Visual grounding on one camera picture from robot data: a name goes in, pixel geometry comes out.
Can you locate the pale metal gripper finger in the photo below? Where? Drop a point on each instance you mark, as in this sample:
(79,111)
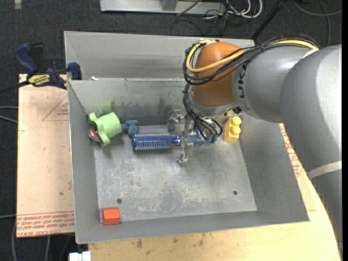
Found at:
(174,121)
(185,151)

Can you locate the blue hairbrush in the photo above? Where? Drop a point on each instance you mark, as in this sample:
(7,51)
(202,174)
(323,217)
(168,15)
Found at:
(152,142)

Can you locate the yellow toy building brick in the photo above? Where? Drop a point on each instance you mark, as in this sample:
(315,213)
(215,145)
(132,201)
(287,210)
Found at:
(232,130)

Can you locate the grey metal bin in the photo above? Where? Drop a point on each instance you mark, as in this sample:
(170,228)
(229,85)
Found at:
(168,186)

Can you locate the teal toy figure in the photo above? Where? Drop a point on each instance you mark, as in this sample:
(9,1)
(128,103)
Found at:
(131,127)

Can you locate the green plastic toy cup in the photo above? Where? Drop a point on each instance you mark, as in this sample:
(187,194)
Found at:
(108,126)

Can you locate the red and silver ball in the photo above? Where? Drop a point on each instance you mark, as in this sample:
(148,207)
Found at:
(93,135)

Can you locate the orange cube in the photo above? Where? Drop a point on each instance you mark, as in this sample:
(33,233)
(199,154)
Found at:
(111,216)

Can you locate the brown cardboard board red print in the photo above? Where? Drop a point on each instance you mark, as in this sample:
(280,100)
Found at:
(43,151)

